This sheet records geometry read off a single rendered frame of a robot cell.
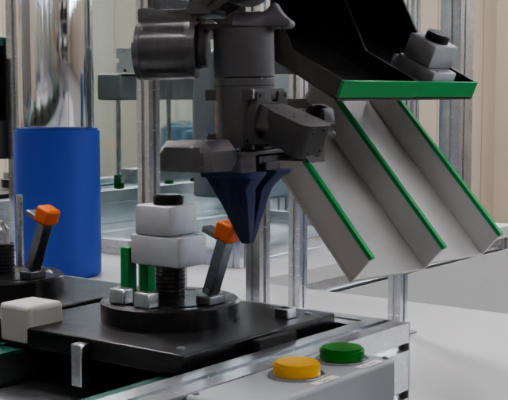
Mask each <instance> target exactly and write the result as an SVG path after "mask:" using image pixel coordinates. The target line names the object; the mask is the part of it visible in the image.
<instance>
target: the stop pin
mask: <svg viewBox="0 0 508 400"><path fill-rule="evenodd" d="M71 385H72V386H75V387H86V386H89V385H90V344H88V343H84V342H75V343H72V344H71Z"/></svg>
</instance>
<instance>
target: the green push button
mask: <svg viewBox="0 0 508 400"><path fill-rule="evenodd" d="M319 358H320V359H321V360H324V361H328V362H333V363H355V362H359V361H362V360H364V348H363V347H362V346H361V345H359V344H354V343H347V342H334V343H328V344H323V345H322V346H321V347H320V348H319Z"/></svg>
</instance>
